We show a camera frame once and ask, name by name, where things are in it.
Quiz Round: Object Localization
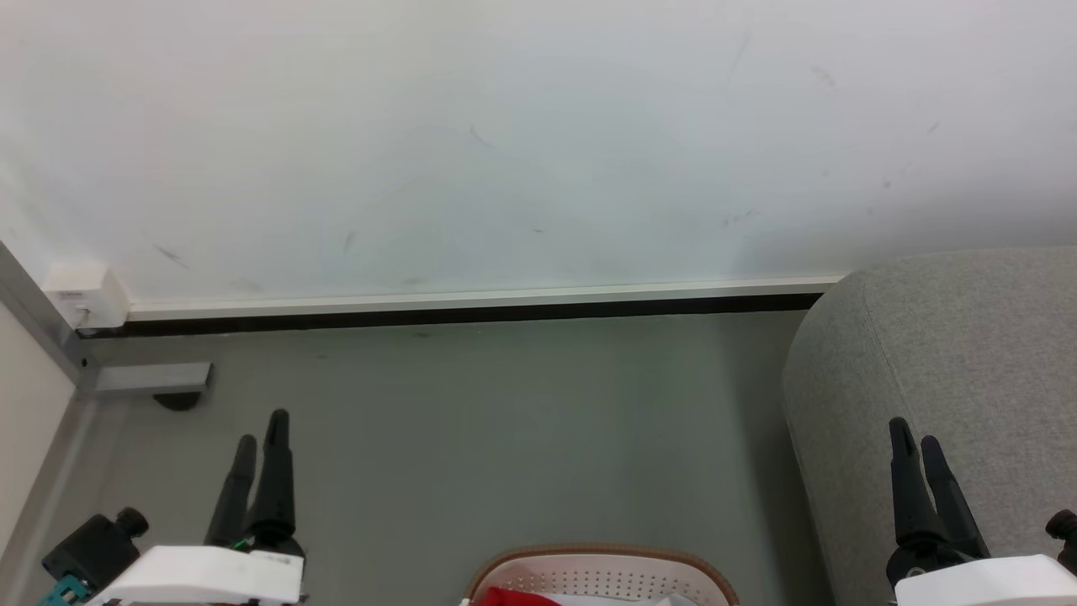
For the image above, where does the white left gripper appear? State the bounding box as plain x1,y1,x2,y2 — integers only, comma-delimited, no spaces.
84,409,307,606

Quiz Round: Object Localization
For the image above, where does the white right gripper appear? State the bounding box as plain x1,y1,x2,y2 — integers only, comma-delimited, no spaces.
885,417,1077,606

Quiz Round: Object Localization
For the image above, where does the white laundry basket brown rim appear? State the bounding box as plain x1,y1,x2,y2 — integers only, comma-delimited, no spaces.
461,544,741,606

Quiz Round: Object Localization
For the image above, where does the grey fabric sofa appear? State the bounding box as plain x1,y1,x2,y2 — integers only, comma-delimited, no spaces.
781,246,1077,606

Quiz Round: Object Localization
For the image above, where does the beige partition panel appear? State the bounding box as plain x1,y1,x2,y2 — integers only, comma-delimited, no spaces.
0,303,78,561

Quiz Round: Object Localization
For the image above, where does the red Bulls jersey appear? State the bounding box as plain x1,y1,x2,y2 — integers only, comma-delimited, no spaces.
476,587,563,606

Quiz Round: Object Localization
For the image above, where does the grey aluminium partition frame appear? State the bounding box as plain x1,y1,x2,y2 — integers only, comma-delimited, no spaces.
0,242,98,390

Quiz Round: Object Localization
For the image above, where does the white wall junction box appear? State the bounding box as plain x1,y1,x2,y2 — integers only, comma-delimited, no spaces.
42,263,131,331

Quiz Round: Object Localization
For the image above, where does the white wall baseboard strip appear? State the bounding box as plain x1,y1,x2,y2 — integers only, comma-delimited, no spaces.
126,274,846,322

